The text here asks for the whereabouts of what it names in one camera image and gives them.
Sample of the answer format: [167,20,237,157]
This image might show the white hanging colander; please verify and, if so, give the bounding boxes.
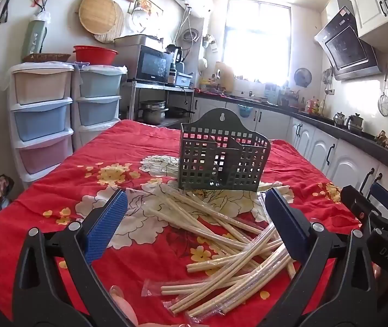
[131,6,147,33]

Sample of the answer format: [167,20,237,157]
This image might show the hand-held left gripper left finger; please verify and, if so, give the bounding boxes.
[11,189,136,327]

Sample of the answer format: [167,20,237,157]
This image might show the brown wicker basket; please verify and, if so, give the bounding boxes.
[22,53,72,63]

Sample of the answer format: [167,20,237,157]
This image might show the black countertop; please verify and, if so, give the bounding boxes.
[194,89,388,174]

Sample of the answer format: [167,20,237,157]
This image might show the steel cooking pot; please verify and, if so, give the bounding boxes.
[139,100,169,125]

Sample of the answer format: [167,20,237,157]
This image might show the red floral blanket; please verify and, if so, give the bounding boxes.
[0,119,361,327]

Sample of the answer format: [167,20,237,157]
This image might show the wall-mounted cup holder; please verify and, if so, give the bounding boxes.
[202,35,218,52]

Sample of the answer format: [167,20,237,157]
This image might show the beige jug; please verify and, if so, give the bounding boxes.
[213,61,235,91]

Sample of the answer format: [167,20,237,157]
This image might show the small fruit picture tile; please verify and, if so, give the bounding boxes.
[132,0,163,18]

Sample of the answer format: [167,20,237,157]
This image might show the large steel kettle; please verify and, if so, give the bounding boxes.
[347,113,364,133]

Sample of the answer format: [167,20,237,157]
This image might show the coiled hose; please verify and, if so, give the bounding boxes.
[179,28,202,44]

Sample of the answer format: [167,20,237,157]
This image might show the green hanging pouch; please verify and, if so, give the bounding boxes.
[21,11,50,58]

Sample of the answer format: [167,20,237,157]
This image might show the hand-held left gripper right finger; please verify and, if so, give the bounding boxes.
[258,187,388,327]

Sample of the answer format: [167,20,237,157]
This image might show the grey-blue plastic drawer tower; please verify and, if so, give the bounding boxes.
[73,64,127,147]

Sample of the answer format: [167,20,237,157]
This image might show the black microwave oven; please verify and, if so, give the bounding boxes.
[126,44,174,86]

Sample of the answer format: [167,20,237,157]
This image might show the group of chopsticks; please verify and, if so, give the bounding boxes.
[142,181,298,318]

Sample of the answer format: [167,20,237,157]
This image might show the blue-grey plastic box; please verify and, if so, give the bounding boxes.
[175,72,194,88]

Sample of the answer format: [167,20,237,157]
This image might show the pink and blue drawer tower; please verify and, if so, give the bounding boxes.
[9,62,75,189]

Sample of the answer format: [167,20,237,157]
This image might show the hanging mesh strainer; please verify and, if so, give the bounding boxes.
[377,70,388,117]

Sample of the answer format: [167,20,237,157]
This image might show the black range hood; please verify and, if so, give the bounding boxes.
[314,0,383,81]

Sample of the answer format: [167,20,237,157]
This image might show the kitchen window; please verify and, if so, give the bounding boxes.
[224,0,291,83]

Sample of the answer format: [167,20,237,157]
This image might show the green plastic utensil holder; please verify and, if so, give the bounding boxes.
[178,108,271,192]

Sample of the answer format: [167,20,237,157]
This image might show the white lower cabinets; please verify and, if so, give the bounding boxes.
[192,97,388,212]

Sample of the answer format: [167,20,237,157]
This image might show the black wok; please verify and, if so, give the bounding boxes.
[167,107,195,117]

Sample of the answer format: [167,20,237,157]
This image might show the red plastic basin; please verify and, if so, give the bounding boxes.
[73,45,119,65]

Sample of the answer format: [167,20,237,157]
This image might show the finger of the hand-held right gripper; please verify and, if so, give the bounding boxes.
[368,182,388,223]
[340,184,382,227]

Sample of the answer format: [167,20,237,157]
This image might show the round bamboo tray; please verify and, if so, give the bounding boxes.
[79,0,118,35]

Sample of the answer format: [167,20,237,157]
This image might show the metal shelf rack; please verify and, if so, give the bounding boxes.
[121,81,195,128]

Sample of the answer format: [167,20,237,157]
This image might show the small wall fan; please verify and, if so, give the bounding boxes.
[294,68,313,88]

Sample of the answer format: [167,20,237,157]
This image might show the black blender jug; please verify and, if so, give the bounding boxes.
[166,44,183,65]

